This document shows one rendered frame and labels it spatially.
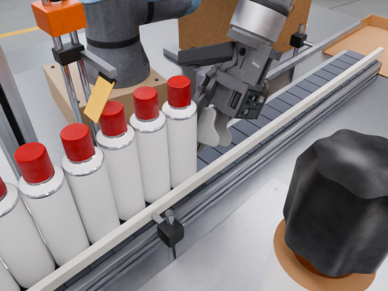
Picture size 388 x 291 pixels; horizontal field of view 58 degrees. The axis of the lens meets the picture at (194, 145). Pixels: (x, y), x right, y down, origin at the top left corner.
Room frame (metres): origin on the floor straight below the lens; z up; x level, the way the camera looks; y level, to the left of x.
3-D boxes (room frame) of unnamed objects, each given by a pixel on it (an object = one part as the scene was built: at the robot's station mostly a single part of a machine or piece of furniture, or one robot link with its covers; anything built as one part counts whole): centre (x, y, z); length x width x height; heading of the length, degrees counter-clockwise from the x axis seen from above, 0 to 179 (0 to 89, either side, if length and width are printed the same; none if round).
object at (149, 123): (0.39, 0.06, 0.98); 0.05 x 0.05 x 0.20
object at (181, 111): (0.42, 0.02, 0.98); 0.05 x 0.05 x 0.20
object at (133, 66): (0.73, 0.18, 0.97); 0.15 x 0.15 x 0.10
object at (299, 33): (0.80, -0.27, 0.91); 0.07 x 0.03 x 0.17; 43
